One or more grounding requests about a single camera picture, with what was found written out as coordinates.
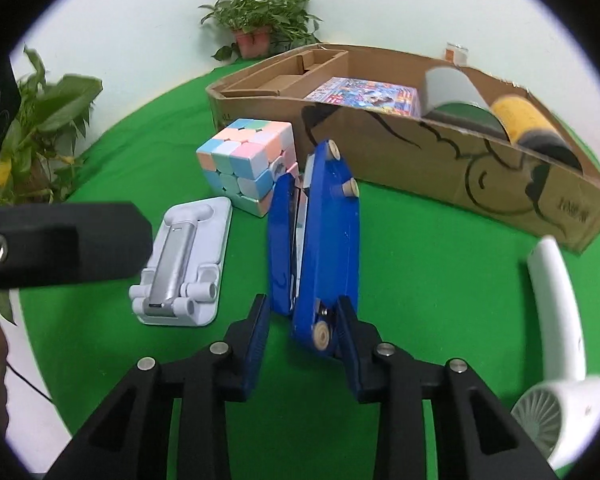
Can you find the white handheld fan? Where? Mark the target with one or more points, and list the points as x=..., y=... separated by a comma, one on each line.
x=555, y=300

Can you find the white folding phone stand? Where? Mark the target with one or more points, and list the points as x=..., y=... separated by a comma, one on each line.
x=172, y=260

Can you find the silver metal cup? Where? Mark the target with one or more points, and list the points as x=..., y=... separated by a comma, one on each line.
x=455, y=90

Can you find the large-leaf green plant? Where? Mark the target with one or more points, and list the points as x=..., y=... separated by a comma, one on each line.
x=55, y=105

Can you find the glass jar with orange label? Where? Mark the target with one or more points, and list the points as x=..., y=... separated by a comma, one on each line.
x=454, y=55

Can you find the shallow cardboard box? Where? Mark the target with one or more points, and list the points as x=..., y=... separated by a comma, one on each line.
x=420, y=170

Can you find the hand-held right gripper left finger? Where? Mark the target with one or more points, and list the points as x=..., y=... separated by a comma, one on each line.
x=257, y=345

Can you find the yellow jar with black lid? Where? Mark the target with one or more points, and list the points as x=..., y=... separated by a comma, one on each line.
x=520, y=115

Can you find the colourful printed booklet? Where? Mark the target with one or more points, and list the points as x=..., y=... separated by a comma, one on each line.
x=365, y=95

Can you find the blue stapler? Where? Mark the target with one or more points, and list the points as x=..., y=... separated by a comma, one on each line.
x=330, y=240

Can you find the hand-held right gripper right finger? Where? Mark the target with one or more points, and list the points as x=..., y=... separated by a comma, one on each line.
x=349, y=350

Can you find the potted plant in orange pot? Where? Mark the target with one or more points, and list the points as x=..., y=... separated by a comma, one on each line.
x=260, y=10

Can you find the pastel puzzle cube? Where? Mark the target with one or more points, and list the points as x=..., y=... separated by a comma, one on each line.
x=240, y=160

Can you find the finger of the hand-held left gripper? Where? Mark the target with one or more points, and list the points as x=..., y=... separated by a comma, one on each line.
x=80, y=245

